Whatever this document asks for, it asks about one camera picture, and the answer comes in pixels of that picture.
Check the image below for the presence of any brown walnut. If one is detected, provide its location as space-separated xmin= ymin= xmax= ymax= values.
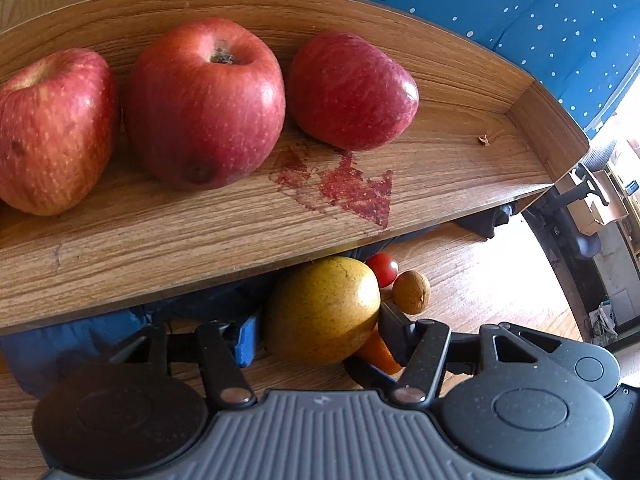
xmin=392 ymin=270 xmax=432 ymax=315

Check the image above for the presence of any yellow russet pear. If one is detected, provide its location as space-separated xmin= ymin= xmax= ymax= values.
xmin=264 ymin=256 xmax=382 ymax=365

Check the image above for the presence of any red cherry tomato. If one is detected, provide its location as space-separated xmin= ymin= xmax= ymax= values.
xmin=365 ymin=253 xmax=400 ymax=286

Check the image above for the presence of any blue polka dot cloth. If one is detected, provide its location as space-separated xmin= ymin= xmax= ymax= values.
xmin=320 ymin=0 xmax=640 ymax=136

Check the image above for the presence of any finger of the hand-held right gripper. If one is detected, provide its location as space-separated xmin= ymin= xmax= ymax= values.
xmin=344 ymin=357 xmax=401 ymax=391

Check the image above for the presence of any orange carrot piece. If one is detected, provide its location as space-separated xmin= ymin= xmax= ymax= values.
xmin=356 ymin=325 xmax=403 ymax=376

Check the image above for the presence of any red yellow-streaked apple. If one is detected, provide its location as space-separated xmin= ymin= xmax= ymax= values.
xmin=0 ymin=48 xmax=120 ymax=217

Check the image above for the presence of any round dark red apple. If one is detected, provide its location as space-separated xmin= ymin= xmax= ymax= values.
xmin=123 ymin=17 xmax=287 ymax=191

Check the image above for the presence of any black office chair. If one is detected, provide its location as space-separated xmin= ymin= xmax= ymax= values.
xmin=522 ymin=142 xmax=618 ymax=263

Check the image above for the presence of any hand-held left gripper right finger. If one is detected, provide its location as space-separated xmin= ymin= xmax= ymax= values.
xmin=378 ymin=302 xmax=561 ymax=405

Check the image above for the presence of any wooden desk shelf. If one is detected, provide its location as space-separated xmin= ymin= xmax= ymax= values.
xmin=0 ymin=0 xmax=591 ymax=336

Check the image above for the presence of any oblong dark red apple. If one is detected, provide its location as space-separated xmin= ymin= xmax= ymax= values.
xmin=287 ymin=31 xmax=420 ymax=151

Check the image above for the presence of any open cardboard box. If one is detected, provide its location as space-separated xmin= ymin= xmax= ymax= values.
xmin=555 ymin=170 xmax=631 ymax=236

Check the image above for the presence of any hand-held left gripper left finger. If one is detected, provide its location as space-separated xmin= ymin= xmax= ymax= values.
xmin=107 ymin=310 xmax=263 ymax=408

